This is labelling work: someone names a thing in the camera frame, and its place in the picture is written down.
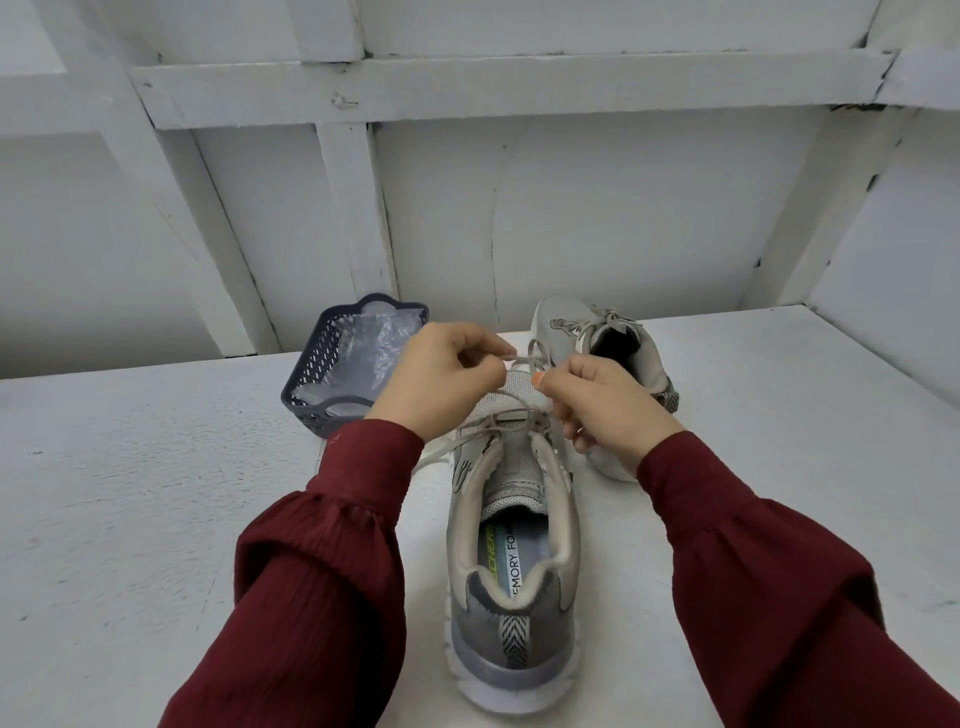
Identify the person's right hand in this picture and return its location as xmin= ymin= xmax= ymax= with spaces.
xmin=532 ymin=352 xmax=687 ymax=477

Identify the person's left hand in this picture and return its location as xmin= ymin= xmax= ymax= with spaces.
xmin=366 ymin=321 xmax=519 ymax=443

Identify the grey mesh shoe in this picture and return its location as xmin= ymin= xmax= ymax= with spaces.
xmin=442 ymin=382 xmax=584 ymax=717
xmin=531 ymin=292 xmax=681 ymax=485

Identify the clear plastic bag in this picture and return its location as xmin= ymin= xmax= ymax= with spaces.
xmin=307 ymin=307 xmax=425 ymax=410

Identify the grey shoelace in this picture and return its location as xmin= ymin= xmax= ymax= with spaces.
xmin=549 ymin=307 xmax=635 ymax=350
xmin=412 ymin=339 xmax=579 ymax=482

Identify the person's right forearm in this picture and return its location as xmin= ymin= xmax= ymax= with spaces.
xmin=636 ymin=430 xmax=960 ymax=728

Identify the person's left forearm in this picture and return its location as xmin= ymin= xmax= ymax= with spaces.
xmin=159 ymin=418 xmax=426 ymax=728

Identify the dark plastic lattice basket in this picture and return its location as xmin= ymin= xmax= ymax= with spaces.
xmin=280 ymin=292 xmax=431 ymax=441

